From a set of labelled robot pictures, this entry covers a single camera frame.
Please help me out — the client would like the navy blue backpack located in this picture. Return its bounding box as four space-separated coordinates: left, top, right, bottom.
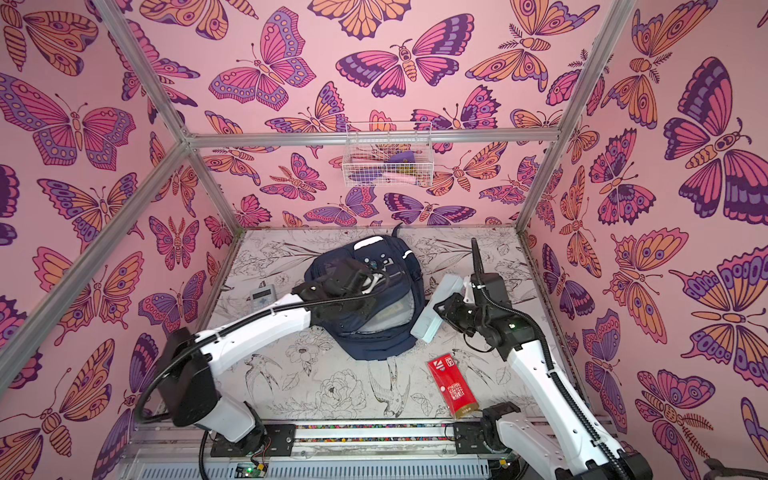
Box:
294 230 426 361

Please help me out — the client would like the grey scientific calculator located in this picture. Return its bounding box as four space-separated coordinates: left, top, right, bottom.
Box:
248 285 277 313

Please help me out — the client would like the pale green ruler case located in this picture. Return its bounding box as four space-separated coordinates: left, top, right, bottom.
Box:
410 274 464 343

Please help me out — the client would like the red pencil case package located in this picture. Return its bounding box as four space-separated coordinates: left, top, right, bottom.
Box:
427 354 479 418

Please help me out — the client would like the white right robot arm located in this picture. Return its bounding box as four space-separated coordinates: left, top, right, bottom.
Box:
434 241 653 479

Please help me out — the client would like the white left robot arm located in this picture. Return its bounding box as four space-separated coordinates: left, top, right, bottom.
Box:
134 259 392 455

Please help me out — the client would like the pink item in basket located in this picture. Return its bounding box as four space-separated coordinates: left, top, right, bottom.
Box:
382 172 419 185

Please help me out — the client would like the purple item in basket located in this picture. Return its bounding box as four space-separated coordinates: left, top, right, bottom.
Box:
384 150 416 164

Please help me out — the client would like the green circuit board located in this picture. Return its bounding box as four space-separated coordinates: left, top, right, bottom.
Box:
235 463 267 479

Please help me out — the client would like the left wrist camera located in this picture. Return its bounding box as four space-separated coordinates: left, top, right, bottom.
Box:
323 258 374 296

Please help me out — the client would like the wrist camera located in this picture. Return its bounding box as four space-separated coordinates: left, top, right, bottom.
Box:
323 258 374 296
470 273 512 308

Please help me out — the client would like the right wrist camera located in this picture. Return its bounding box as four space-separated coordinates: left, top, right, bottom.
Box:
470 273 512 308

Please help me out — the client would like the white wire wall basket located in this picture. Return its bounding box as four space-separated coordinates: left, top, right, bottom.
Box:
340 120 435 188

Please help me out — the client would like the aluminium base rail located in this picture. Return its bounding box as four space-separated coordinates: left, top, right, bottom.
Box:
115 419 538 479

